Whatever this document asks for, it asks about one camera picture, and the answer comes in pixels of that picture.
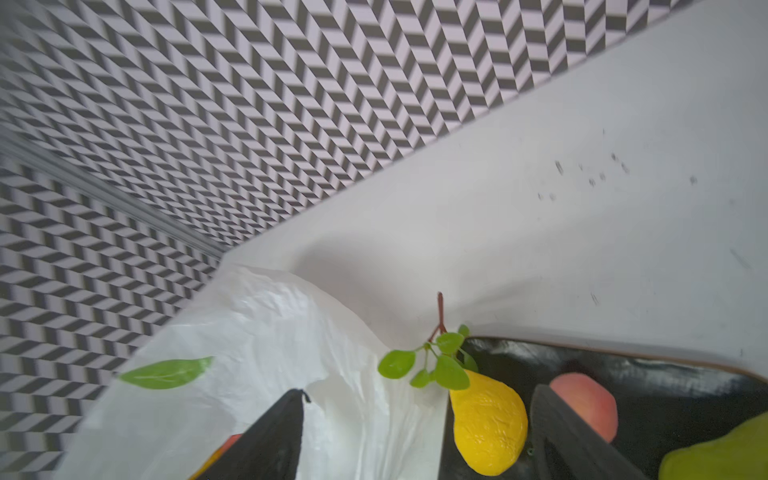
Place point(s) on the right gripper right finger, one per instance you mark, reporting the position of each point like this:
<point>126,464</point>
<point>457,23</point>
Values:
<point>566,447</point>

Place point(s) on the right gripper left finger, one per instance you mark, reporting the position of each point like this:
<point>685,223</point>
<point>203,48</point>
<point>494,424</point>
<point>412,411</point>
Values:
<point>270,448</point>

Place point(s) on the pink fake peach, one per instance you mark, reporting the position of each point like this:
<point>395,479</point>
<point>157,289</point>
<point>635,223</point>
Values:
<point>591,401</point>

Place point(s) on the yellow fake pear with leaves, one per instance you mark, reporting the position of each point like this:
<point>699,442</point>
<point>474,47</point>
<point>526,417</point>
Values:
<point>490,419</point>

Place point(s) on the white plastic bag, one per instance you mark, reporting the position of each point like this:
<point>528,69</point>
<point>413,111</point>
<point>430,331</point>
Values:
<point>246,339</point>

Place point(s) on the red yellow fake mango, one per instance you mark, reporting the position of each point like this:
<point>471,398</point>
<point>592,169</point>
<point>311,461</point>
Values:
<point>216,455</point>

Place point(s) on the black square tray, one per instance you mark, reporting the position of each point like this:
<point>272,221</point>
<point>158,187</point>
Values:
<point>663,405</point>

